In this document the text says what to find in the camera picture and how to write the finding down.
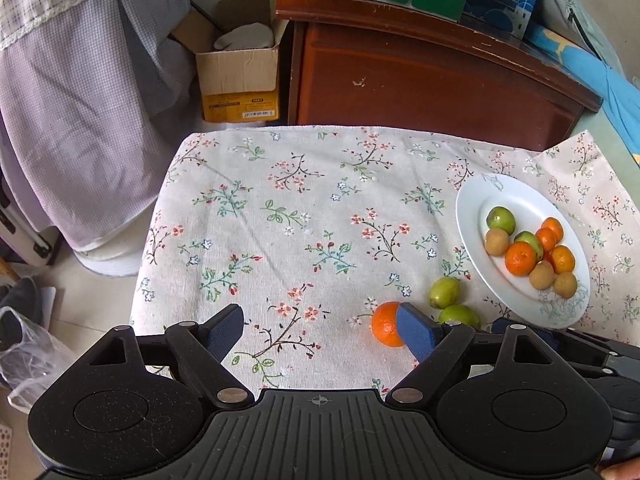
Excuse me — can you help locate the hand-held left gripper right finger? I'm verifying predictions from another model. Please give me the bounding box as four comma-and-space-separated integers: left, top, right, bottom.
385, 302, 566, 406

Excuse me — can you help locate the brown longan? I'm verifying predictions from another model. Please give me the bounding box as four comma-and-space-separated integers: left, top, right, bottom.
484, 228, 511, 257
553, 271, 578, 299
529, 261, 556, 291

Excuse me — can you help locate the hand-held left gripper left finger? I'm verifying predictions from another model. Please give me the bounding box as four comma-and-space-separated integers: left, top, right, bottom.
75, 304, 253, 407

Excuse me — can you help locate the white floral plate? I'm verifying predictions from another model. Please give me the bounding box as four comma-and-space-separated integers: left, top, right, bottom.
455, 173, 591, 331

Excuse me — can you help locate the blue cloth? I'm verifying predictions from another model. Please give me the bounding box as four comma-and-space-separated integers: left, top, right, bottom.
525, 20, 640, 167

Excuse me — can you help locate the person's right hand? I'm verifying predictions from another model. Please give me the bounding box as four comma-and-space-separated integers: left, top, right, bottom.
597, 461, 640, 480

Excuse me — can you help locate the brown wooden cabinet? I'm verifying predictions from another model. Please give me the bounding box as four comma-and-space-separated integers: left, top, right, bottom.
275, 0, 603, 153

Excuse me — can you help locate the cardboard box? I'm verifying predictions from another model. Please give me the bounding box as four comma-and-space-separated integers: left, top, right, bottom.
170, 0, 292, 124

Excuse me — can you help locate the white cloth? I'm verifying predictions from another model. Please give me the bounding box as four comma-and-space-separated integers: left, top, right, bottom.
214, 22, 276, 52

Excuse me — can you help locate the grey bag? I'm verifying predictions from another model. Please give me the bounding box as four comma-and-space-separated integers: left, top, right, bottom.
542, 0, 626, 77

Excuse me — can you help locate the lilac gingham bed skirt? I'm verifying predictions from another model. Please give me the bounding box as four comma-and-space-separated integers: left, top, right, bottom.
0, 0, 202, 252

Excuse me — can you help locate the white hard case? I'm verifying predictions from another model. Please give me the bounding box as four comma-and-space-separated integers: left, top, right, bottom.
0, 160, 57, 267

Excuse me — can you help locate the large orange mandarin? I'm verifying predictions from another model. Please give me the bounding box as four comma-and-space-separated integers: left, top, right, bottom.
371, 302, 406, 348
504, 241, 537, 277

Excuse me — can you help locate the green jujube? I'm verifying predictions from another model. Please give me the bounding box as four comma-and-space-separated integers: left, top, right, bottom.
514, 231, 544, 262
486, 206, 516, 236
428, 277, 461, 309
438, 304, 481, 330

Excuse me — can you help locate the clear plastic bag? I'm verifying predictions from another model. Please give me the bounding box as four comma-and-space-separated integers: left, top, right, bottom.
0, 306, 90, 415

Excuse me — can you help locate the floral tablecloth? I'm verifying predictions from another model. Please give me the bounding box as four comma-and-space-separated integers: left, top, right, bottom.
129, 125, 640, 396

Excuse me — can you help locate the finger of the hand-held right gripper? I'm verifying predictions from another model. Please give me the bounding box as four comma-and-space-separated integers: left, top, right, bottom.
532, 328, 640, 377

